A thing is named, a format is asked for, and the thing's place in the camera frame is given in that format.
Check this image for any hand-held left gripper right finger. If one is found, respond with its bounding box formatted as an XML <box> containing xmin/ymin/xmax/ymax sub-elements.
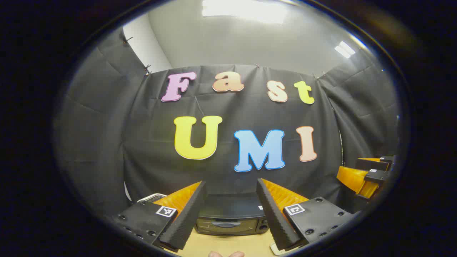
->
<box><xmin>256</xmin><ymin>178</ymin><xmax>357</xmax><ymax>251</ymax></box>

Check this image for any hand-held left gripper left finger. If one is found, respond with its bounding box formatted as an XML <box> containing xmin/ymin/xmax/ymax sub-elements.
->
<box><xmin>112</xmin><ymin>180</ymin><xmax>207</xmax><ymax>252</ymax></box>

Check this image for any black electric oven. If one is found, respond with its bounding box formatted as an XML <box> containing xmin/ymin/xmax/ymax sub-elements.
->
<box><xmin>195</xmin><ymin>194</ymin><xmax>271</xmax><ymax>236</ymax></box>

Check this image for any white toaster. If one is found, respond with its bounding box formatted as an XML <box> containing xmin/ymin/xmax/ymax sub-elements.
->
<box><xmin>137</xmin><ymin>193</ymin><xmax>167</xmax><ymax>205</ymax></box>

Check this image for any black backdrop cloth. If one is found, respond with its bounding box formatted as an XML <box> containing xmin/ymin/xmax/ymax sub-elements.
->
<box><xmin>54</xmin><ymin>27</ymin><xmax>400</xmax><ymax>218</ymax></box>

